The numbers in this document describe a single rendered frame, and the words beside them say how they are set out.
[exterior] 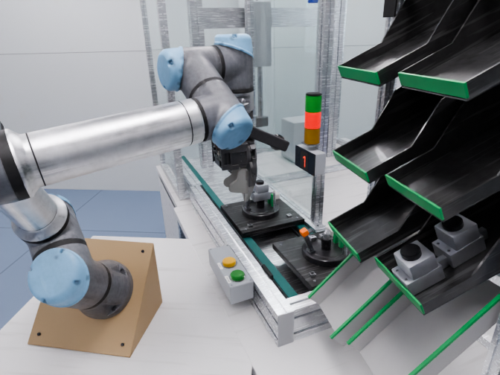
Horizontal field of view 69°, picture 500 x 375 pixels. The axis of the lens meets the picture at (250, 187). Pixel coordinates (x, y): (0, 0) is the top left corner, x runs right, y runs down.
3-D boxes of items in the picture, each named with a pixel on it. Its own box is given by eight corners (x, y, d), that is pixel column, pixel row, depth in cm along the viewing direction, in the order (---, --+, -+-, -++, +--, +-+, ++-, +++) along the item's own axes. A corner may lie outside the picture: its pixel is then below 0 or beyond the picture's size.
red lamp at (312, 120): (309, 129, 111) (310, 114, 110) (301, 126, 116) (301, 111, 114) (323, 127, 113) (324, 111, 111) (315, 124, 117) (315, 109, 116)
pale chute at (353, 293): (344, 347, 75) (330, 338, 73) (319, 304, 87) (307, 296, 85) (446, 251, 71) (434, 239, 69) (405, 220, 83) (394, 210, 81)
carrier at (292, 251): (311, 293, 96) (313, 253, 91) (272, 248, 117) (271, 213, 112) (384, 271, 104) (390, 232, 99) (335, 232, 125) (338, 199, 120)
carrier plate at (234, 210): (242, 238, 123) (242, 232, 122) (220, 209, 143) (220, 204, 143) (304, 223, 131) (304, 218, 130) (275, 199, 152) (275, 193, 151)
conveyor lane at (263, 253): (290, 327, 97) (291, 297, 93) (204, 204, 169) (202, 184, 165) (376, 297, 107) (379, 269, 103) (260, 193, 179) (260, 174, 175)
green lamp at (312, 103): (310, 113, 109) (310, 97, 108) (301, 110, 114) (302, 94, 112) (324, 111, 111) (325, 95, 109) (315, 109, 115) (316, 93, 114)
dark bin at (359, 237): (360, 263, 68) (347, 234, 65) (331, 230, 80) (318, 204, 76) (490, 190, 68) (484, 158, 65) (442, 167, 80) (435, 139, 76)
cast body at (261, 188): (254, 202, 131) (254, 184, 129) (249, 197, 135) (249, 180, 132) (275, 198, 134) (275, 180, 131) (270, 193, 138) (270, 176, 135)
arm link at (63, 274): (71, 320, 85) (30, 317, 72) (54, 270, 90) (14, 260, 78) (116, 292, 86) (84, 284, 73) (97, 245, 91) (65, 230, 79)
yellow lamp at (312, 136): (309, 145, 113) (309, 129, 111) (300, 141, 118) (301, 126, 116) (322, 143, 115) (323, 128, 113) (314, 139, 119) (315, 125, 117)
